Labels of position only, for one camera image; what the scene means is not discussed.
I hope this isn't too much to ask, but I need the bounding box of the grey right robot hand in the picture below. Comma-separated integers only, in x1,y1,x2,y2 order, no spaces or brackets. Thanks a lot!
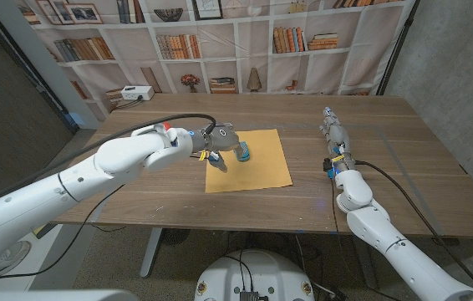
318,106,357,173

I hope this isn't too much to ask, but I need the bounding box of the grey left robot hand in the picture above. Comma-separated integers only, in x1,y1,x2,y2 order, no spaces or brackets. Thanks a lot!
190,122,246,173

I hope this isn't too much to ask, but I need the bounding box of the blue toy flip phone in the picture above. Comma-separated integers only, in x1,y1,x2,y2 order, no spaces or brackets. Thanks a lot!
234,140,251,163

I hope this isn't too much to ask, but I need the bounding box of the yellow paper mat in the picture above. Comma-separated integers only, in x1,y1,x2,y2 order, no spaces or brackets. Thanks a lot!
205,128,294,194

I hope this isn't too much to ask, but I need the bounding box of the printed bookshelf backdrop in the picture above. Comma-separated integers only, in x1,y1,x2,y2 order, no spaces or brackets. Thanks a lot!
13,0,420,122

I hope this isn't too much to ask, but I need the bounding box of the white power strip box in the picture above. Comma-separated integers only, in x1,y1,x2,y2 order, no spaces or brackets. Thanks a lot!
120,85,155,102

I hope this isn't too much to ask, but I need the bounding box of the black backdrop stand pole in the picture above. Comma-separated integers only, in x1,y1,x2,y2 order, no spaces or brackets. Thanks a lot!
376,0,422,96

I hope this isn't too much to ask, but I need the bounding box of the white table leg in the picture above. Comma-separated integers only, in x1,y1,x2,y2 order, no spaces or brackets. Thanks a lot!
140,227,165,279

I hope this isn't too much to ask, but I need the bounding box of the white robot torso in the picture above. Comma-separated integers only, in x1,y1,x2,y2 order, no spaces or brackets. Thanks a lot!
194,249,316,301

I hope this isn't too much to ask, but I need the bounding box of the grey sneaker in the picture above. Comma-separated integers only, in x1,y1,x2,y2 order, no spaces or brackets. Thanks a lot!
0,240,32,277

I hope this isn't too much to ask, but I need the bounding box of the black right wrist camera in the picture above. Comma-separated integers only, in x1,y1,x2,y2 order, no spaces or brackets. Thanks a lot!
323,157,337,179

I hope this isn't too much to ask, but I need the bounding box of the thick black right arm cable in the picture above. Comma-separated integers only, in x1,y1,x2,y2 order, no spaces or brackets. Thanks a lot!
354,160,473,293

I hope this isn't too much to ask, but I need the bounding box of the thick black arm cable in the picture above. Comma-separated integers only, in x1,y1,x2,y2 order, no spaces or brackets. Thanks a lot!
0,112,217,209
354,160,473,293

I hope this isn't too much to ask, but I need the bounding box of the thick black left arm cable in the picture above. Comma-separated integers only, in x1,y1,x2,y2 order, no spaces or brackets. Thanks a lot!
0,112,217,209

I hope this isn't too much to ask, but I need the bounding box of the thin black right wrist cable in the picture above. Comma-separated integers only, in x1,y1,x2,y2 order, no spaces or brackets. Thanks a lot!
330,177,400,301

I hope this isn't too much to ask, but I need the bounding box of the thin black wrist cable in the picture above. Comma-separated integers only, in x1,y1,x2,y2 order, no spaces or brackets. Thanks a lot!
0,185,125,281
330,177,400,301

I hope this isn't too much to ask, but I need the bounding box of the black power strip cord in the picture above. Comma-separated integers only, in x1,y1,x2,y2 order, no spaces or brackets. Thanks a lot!
113,96,144,112

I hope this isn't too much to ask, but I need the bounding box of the thin black left wrist cable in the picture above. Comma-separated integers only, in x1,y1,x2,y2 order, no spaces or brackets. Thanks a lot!
0,185,125,281

